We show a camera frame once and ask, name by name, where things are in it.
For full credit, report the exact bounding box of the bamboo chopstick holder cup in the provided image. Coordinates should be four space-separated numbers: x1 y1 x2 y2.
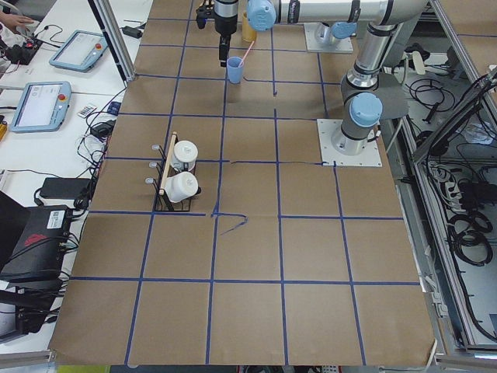
242 12 257 43

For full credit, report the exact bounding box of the small remote control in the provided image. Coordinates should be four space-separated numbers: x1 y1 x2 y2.
77 103 97 118

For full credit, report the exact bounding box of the white mug upper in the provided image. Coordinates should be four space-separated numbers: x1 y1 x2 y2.
171 140 198 172

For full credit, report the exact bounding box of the black computer box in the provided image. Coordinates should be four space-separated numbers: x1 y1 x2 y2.
1 205 72 284

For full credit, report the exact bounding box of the person hand at desk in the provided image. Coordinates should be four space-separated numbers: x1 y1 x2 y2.
1 11 35 33

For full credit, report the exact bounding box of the pink chopstick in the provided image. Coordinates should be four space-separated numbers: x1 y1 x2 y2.
238 40 255 67

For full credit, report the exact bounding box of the upper blue teach pendant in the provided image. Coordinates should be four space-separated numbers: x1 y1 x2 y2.
49 30 108 72

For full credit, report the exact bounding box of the black power adapter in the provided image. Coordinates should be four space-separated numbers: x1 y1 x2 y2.
39 177 91 200

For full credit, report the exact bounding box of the black wire cup rack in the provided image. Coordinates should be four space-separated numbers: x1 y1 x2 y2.
145 131 202 212

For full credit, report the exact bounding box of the blue teach pendant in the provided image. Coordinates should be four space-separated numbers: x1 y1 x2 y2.
49 30 108 72
9 81 72 133

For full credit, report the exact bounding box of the wooden rack handle bar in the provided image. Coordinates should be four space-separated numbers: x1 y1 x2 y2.
158 131 178 196

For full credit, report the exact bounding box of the white mug lower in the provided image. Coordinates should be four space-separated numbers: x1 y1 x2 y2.
165 172 200 203

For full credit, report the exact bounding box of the lower blue teach pendant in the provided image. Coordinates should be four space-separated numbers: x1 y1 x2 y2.
9 81 72 133

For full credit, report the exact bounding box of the aluminium frame post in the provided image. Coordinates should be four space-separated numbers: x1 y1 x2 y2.
88 0 136 82

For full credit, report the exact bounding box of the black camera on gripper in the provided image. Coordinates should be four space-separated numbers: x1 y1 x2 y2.
196 0 214 30

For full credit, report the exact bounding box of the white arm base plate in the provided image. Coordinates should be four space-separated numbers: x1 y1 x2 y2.
317 119 382 167

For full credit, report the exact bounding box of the white mug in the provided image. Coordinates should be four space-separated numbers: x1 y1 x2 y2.
165 172 200 203
171 140 198 172

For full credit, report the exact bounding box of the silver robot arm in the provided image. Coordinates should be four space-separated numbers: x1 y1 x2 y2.
315 22 357 46
246 1 425 155

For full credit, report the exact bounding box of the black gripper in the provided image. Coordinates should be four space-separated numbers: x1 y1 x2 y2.
214 0 238 68

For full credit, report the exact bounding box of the light blue plastic cup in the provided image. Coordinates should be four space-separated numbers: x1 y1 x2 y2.
226 56 244 84

